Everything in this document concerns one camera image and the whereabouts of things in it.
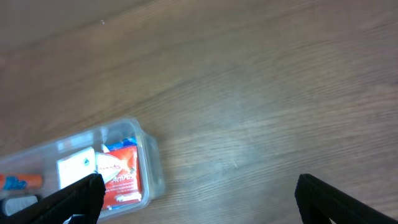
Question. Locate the orange tube white cap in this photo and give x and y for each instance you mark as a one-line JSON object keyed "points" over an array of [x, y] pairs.
{"points": [[21, 181]]}

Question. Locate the white blue plaster box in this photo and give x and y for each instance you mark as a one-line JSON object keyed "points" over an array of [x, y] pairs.
{"points": [[76, 166]]}

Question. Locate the red white medicine box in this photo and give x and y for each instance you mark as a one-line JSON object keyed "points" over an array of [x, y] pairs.
{"points": [[121, 174]]}

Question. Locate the clear plastic container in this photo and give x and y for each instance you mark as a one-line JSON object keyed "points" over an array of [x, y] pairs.
{"points": [[42, 160]]}

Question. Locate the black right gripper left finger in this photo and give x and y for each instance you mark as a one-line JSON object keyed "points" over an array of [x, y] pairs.
{"points": [[80, 202]]}

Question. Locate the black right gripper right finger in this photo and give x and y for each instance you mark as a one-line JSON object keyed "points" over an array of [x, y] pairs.
{"points": [[321, 203]]}

